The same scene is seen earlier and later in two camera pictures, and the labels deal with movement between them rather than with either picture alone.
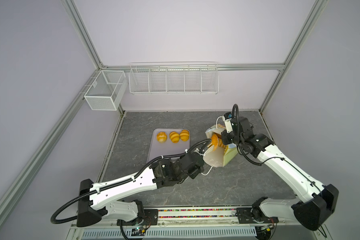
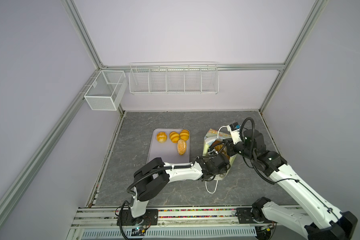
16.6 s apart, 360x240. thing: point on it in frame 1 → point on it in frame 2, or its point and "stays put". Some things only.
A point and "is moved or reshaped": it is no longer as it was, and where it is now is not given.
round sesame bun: [161, 137] stays put
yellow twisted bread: [184, 134] stays put
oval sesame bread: [214, 141] → [182, 146]
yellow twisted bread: [174, 136] stays put
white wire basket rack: [174, 78] stays put
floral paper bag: [218, 157] is moved or reshaped
